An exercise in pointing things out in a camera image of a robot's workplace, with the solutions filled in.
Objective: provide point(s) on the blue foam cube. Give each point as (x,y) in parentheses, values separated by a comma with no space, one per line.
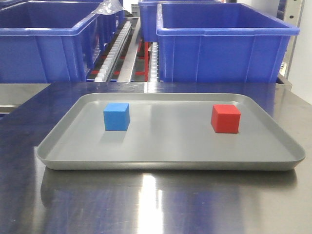
(116,116)

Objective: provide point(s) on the red foam cube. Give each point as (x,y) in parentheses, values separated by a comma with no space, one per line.
(225,118)

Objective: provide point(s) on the grey metal tray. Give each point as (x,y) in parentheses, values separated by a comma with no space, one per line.
(169,131)

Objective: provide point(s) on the white roller conveyor track right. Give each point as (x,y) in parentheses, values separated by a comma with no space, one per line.
(153,63)

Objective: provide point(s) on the white roller conveyor track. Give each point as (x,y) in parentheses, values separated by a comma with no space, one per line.
(107,69)
(153,63)

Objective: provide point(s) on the white roller conveyor track left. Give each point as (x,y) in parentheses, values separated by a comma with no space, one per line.
(107,69)

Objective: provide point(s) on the blue plastic bin front right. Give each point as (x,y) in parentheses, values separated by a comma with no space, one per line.
(219,42)

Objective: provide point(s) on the blue plastic bin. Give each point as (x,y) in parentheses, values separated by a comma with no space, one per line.
(219,42)
(111,23)
(48,41)

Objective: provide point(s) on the blue plastic bin rear left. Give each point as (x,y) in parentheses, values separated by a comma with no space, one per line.
(111,23)

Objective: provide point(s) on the clear plastic bag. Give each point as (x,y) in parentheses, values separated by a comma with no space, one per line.
(109,7)

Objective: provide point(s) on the blue plastic bin front left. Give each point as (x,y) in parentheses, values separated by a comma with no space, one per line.
(48,41)

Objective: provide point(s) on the red metal frame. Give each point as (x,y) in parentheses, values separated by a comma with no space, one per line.
(142,62)

